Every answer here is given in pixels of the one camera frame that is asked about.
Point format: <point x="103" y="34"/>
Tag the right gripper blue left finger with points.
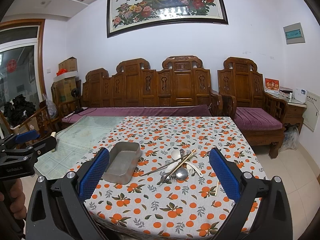
<point x="69" y="214"/>

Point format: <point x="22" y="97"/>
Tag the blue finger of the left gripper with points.
<point x="39" y="148"/>
<point x="10" y="142"/>

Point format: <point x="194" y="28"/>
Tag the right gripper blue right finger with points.
<point x="241" y="187"/>

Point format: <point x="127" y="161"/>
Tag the white plastic fork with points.
<point x="193" y="169"/>

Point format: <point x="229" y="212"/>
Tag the metal rectangular tray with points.
<point x="124" y="157"/>

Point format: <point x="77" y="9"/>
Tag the steel spoon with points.
<point x="181" y="174"/>

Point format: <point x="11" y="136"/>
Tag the white plastic spoon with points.
<point x="171" y="167"/>

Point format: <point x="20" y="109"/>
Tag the steel fork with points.
<point x="172" y="176"/>

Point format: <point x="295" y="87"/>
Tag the white ceramic soup spoon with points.
<point x="175" y="154"/>

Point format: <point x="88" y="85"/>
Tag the person's left hand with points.
<point x="17" y="207"/>

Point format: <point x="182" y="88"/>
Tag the wooden chair at left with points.
<point x="39" y="121"/>

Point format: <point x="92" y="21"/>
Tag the small wooden block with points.
<point x="53" y="141"/>

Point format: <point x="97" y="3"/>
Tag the large cardboard box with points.
<point x="63" y="89"/>

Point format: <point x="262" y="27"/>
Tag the purple armchair cushion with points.
<point x="255" y="119"/>

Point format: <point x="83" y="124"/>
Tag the clear plastic bag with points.
<point x="291" y="139"/>

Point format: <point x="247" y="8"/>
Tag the orange print tablecloth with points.
<point x="194" y="208"/>

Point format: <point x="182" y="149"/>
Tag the purple bench cushion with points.
<point x="201" y="110"/>

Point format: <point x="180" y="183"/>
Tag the top cardboard box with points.
<point x="69" y="64"/>

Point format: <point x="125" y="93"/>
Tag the wooden side table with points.
<point x="288" y="111"/>

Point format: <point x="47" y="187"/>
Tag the glass door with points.
<point x="22" y="62"/>

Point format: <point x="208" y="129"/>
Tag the carved wooden armchair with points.
<point x="241" y="85"/>

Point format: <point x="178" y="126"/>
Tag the red gift box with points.
<point x="272" y="86"/>

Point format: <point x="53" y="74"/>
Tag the carved wooden sofa bench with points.
<point x="182" y="82"/>

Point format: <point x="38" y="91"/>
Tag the framed peacock flower painting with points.
<point x="128" y="15"/>

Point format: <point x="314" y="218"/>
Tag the white wall panel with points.
<point x="311" y="113"/>

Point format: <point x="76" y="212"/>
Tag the grey wall electrical box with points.
<point x="294" y="34"/>

